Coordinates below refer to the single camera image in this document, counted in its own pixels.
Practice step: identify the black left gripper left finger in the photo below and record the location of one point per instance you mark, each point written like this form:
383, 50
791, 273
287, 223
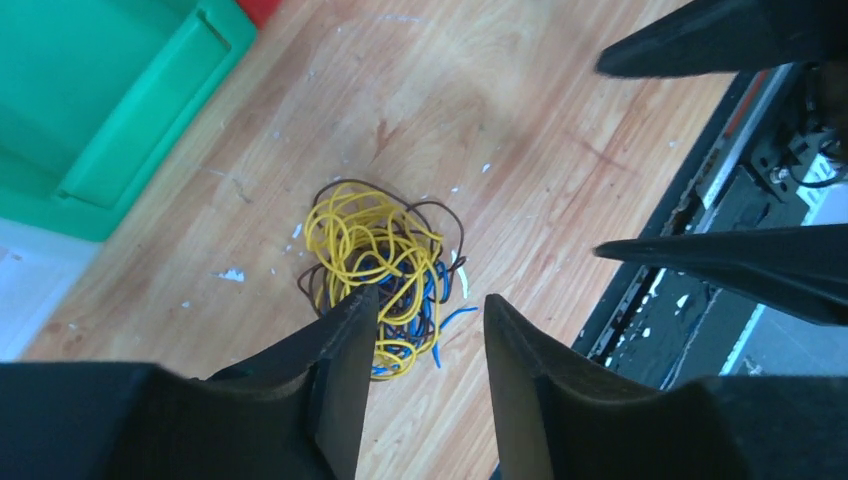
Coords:
295, 410

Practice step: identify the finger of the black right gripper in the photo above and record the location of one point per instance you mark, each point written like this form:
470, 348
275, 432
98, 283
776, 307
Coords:
705, 37
801, 271

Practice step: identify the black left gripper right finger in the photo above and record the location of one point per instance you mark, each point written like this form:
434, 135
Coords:
559, 415

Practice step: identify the white plastic bin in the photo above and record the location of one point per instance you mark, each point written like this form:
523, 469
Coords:
38, 269

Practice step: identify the green plastic bin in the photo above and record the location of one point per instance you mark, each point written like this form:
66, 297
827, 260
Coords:
94, 95

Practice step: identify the red plastic bin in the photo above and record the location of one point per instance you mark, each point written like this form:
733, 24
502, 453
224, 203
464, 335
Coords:
259, 11

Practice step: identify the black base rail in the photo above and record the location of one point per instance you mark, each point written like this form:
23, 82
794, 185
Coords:
766, 160

